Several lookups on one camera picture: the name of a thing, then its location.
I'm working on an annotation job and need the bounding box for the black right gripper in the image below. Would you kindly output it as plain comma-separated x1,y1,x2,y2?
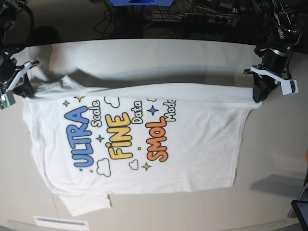
0,51,34,98

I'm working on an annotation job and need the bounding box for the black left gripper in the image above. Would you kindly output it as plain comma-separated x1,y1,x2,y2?
253,45,293,103

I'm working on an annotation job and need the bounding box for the white printed T-shirt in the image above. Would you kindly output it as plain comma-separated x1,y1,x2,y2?
23,77,260,216

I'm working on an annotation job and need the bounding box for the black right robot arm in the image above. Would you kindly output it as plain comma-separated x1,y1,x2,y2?
0,0,34,98

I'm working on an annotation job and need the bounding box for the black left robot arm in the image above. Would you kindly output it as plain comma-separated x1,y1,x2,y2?
244,0,303,103

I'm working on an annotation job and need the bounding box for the black power strip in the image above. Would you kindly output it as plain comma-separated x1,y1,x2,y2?
183,13,239,26

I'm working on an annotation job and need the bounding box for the black tablet screen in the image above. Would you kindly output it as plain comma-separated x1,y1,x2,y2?
291,200,308,231

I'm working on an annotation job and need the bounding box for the white label strip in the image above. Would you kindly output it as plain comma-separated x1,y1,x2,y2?
33,216,89,230

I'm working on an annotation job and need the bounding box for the white wrist camera right mount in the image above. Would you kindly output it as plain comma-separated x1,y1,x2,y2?
0,58,39,110

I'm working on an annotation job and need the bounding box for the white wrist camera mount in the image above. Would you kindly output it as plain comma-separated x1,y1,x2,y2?
0,58,39,110
243,65,299,95

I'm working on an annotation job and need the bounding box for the white wrist camera left mount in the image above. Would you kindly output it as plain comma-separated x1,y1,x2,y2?
243,65,299,95

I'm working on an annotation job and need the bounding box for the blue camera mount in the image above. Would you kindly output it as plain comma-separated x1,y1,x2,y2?
108,0,173,6

